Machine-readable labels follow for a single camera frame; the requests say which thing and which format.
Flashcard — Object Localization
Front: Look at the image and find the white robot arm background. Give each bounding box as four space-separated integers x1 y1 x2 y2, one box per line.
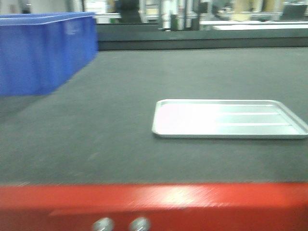
158 0 178 31

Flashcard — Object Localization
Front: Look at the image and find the black conveyor belt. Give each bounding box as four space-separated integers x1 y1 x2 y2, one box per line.
0 48 308 185

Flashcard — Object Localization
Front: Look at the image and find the blue crate on conveyor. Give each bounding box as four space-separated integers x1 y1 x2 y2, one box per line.
0 12 98 96

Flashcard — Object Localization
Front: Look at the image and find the flat aluminium tray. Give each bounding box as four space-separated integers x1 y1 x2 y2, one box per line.
152 99 308 139

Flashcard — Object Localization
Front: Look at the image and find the silver bolt right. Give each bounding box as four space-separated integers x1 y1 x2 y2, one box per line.
128 217 151 231

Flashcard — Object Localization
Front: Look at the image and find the silver bolt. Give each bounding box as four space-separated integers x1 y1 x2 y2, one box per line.
92 217 115 231
128 217 151 231

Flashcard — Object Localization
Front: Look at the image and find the silver bolt left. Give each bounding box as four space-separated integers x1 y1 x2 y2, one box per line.
92 217 115 231

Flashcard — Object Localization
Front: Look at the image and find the white background table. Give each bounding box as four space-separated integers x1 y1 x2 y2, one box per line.
200 21 308 30

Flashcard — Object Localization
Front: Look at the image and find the grey laptop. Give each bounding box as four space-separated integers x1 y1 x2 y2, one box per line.
279 4 308 21

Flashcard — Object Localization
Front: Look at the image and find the black conveyor far guard rail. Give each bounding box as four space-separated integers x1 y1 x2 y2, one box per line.
96 24 308 51

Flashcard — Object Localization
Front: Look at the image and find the red conveyor frame edge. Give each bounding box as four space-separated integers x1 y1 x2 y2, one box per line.
0 183 308 231

